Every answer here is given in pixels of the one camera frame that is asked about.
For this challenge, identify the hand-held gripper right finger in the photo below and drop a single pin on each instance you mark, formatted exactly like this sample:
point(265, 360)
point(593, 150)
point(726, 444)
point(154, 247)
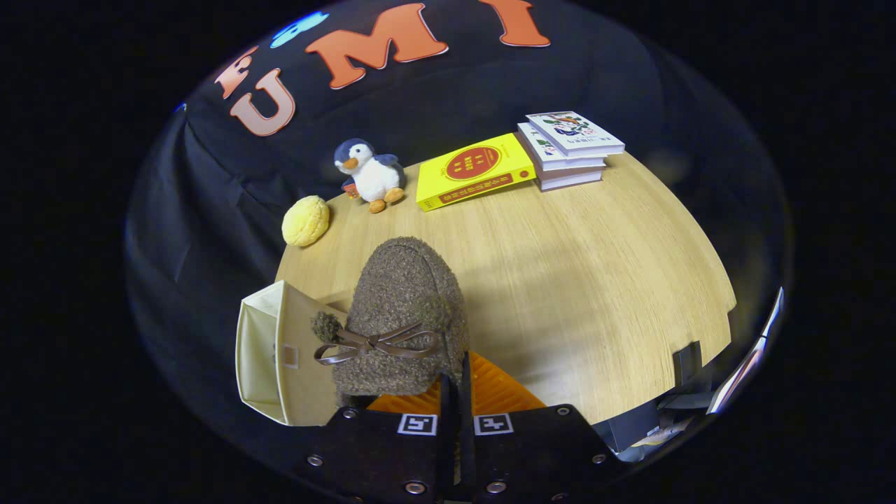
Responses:
point(539, 448)

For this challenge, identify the black clamp block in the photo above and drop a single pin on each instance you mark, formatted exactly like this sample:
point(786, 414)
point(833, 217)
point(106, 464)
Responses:
point(687, 364)

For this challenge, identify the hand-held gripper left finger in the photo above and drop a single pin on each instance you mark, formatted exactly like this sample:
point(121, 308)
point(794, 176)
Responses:
point(378, 448)

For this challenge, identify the yellow book red circle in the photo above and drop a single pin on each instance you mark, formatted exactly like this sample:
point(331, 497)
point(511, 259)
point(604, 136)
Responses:
point(476, 171)

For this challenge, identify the yellow round plush cushion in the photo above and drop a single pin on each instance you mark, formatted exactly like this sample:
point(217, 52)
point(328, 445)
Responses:
point(306, 220)

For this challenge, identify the cream fabric storage box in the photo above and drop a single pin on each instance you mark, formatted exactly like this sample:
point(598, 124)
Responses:
point(304, 392)

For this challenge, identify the brown fuzzy shoe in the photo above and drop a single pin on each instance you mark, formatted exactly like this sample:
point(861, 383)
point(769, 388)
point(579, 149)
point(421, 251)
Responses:
point(406, 294)

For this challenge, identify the penguin plush toy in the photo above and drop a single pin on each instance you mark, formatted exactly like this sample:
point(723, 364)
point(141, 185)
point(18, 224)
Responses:
point(374, 175)

